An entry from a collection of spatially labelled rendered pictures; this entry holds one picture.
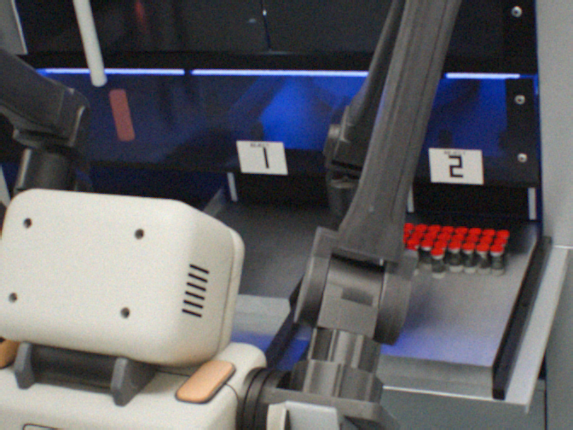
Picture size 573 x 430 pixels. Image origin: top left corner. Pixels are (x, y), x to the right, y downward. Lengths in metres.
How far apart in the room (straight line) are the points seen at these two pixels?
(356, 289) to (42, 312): 0.30
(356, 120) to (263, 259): 0.56
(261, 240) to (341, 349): 0.92
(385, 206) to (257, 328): 0.69
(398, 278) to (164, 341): 0.24
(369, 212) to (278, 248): 0.85
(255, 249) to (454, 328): 0.43
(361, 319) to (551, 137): 0.77
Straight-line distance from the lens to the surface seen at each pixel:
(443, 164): 1.81
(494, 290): 1.74
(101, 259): 1.02
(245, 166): 1.94
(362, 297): 1.07
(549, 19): 1.68
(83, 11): 1.86
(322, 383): 1.03
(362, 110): 1.36
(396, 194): 1.07
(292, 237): 1.94
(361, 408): 1.01
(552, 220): 1.83
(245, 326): 1.73
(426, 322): 1.68
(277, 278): 1.83
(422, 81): 1.07
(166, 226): 1.00
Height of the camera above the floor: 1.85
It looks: 29 degrees down
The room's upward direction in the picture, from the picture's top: 9 degrees counter-clockwise
